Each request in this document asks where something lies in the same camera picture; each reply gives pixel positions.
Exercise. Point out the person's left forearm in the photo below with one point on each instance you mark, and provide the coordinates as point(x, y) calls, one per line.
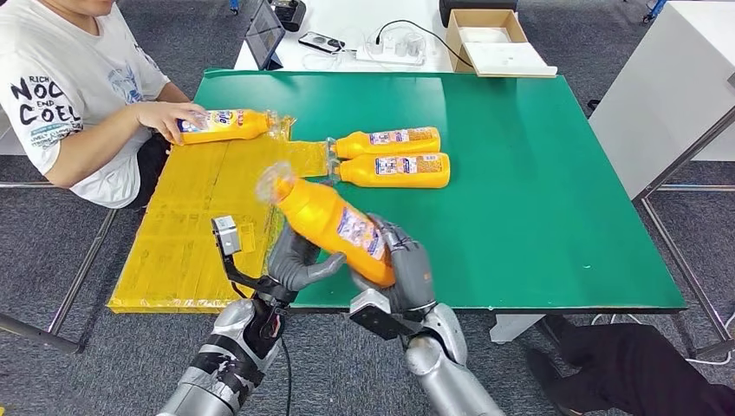
point(172, 94)

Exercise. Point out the orange detergent bottle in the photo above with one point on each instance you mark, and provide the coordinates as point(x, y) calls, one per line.
point(356, 144)
point(316, 218)
point(229, 133)
point(396, 180)

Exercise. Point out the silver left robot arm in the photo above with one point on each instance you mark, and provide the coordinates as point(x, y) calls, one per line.
point(229, 356)

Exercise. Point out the person's right hand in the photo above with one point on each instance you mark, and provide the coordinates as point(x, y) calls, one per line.
point(163, 115)

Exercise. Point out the white foam insert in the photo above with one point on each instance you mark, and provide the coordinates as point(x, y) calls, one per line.
point(485, 35)

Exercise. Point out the blue metal part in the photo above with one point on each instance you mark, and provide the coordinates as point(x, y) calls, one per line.
point(654, 8)
point(234, 6)

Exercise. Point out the white table leg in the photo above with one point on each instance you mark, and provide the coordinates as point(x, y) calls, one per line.
point(517, 328)

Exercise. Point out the open cardboard box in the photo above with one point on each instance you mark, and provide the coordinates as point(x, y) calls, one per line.
point(456, 46)

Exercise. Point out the person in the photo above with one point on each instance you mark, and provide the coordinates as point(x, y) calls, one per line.
point(63, 86)
point(620, 367)

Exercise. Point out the person's right forearm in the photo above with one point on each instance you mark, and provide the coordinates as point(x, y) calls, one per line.
point(92, 149)

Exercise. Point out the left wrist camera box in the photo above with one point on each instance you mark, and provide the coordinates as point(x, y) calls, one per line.
point(227, 235)

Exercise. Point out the black smartphone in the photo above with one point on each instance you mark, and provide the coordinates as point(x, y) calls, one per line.
point(320, 41)

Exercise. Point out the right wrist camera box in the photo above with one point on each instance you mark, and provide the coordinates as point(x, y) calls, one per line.
point(373, 316)

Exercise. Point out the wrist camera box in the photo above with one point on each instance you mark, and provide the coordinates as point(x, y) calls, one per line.
point(373, 316)
point(227, 235)

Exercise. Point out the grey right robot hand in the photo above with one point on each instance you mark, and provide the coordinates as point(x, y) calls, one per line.
point(413, 275)

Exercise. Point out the white plug adapter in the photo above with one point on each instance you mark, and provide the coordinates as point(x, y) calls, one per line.
point(413, 45)
point(389, 43)

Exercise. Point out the black tablet on stand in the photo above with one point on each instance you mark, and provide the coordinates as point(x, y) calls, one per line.
point(264, 31)

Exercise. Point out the white power strip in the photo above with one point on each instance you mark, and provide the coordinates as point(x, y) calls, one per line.
point(373, 56)

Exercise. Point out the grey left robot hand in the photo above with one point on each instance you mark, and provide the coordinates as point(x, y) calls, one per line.
point(290, 264)

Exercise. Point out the chrome metal frame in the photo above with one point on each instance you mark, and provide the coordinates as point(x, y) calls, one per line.
point(683, 156)
point(29, 185)

